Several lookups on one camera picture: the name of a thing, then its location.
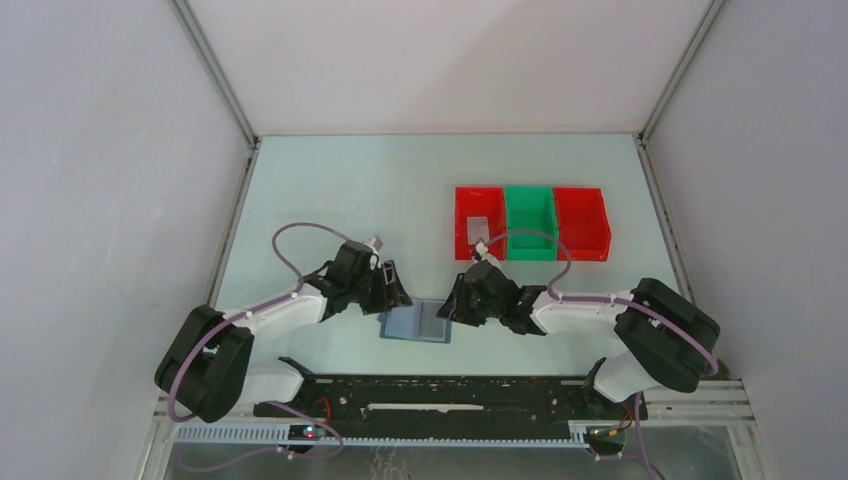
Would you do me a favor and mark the white credit card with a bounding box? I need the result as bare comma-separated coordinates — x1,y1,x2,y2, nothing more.
466,216,490,245

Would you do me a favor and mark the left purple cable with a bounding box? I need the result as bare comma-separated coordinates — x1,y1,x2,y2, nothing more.
166,222,352,423

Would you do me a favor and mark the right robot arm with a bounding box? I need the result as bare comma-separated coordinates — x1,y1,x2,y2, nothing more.
436,261,721,418

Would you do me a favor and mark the red bin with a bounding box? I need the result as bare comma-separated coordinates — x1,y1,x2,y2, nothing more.
454,186,507,260
552,187,612,262

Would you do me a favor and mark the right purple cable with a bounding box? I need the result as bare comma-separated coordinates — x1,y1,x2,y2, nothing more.
483,229,720,379

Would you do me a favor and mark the blue leather card holder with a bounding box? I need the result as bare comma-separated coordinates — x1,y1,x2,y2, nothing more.
378,299,451,344

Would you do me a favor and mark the left red bin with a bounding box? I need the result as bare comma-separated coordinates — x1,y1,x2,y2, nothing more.
454,186,507,260

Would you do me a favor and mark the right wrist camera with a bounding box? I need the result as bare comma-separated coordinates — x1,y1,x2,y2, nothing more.
471,241,490,263

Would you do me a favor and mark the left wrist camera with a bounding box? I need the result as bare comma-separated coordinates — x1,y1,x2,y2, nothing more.
363,236,383,270

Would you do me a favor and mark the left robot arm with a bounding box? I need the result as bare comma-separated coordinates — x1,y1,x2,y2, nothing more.
154,240,413,423

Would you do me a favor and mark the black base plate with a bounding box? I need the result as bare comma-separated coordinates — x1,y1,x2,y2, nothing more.
289,374,647,439

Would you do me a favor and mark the slotted cable duct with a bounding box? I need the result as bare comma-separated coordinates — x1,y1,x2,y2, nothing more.
175,422,623,449

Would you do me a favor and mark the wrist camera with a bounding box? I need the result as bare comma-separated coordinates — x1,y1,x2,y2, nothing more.
363,236,383,270
471,241,490,263

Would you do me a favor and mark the purple cable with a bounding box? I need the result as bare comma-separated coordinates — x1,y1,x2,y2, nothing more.
166,222,352,423
483,229,720,379

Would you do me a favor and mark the green bin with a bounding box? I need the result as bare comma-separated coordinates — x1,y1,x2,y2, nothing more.
504,186,558,261

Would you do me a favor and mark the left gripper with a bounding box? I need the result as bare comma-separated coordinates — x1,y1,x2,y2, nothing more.
348,260,412,316

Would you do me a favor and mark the right red bin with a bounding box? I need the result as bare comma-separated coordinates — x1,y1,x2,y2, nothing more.
552,187,612,262

